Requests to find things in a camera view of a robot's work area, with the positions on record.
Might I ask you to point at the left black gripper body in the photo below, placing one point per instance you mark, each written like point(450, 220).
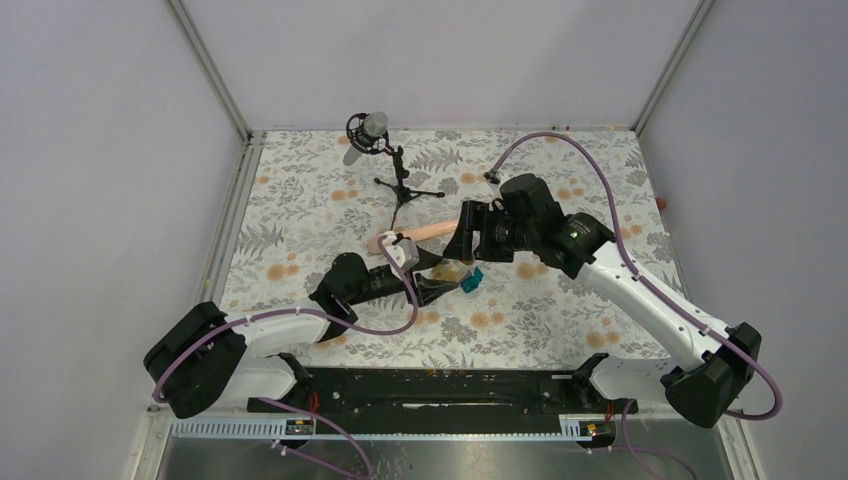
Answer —
point(392, 285)

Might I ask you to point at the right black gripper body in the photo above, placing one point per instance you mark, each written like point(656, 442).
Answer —
point(498, 233)

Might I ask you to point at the teal pill box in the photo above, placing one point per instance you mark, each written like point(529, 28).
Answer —
point(471, 280)

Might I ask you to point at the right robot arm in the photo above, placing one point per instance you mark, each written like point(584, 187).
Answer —
point(707, 362)

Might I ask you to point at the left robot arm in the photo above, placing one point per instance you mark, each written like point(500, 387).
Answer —
point(208, 361)

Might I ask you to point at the pink tube container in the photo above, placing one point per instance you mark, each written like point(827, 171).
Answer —
point(419, 233)

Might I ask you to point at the black microphone tripod stand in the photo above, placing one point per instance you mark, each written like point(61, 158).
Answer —
point(404, 194)

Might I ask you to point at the floral table mat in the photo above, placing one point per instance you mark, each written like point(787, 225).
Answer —
point(306, 207)

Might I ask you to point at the silver microphone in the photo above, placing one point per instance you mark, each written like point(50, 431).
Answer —
point(365, 133)

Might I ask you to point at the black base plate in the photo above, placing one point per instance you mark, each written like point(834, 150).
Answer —
point(421, 402)

